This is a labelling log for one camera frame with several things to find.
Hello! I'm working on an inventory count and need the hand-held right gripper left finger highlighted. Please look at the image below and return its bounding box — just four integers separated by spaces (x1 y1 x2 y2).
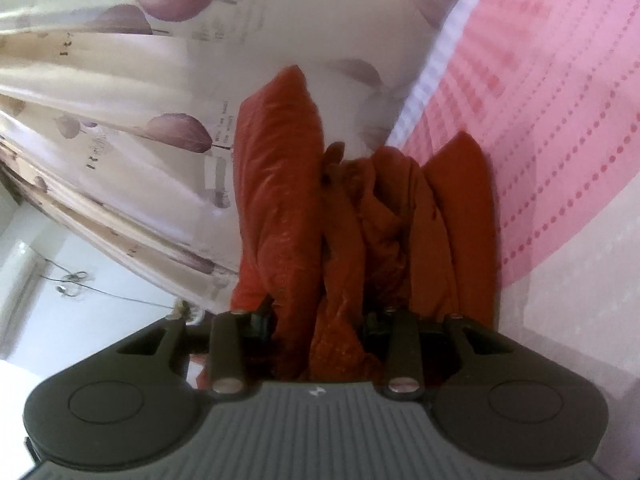
117 298 275 401

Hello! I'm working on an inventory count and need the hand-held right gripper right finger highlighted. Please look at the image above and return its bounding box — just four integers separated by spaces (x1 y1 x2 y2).
364 307 502 403

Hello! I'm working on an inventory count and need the red puffer jacket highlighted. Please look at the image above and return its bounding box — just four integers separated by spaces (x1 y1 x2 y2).
195 64 503 392

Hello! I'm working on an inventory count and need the leaf print cream curtain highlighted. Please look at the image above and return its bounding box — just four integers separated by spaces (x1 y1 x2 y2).
0 0 493 319

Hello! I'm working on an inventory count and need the pink checked bed sheet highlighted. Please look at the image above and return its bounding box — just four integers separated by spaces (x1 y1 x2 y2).
387 0 640 290

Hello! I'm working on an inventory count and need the thin wall cable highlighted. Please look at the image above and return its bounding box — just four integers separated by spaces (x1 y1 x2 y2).
39 259 173 310

